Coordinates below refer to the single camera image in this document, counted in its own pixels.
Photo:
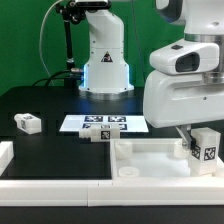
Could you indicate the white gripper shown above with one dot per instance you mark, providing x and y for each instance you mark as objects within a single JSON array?
[{"x": 181, "y": 100}]

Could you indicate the white square tabletop tray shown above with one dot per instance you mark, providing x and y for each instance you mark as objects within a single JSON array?
[{"x": 147, "y": 158}]

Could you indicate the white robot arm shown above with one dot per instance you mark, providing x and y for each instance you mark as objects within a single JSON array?
[{"x": 190, "y": 39}]

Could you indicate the white sheet with tags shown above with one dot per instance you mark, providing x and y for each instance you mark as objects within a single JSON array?
[{"x": 127, "y": 123}]

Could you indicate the white U-shaped obstacle fence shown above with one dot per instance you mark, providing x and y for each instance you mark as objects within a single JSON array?
[{"x": 192, "y": 190}]

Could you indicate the black camera stand pole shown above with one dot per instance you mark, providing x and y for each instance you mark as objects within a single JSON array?
[{"x": 73, "y": 12}]

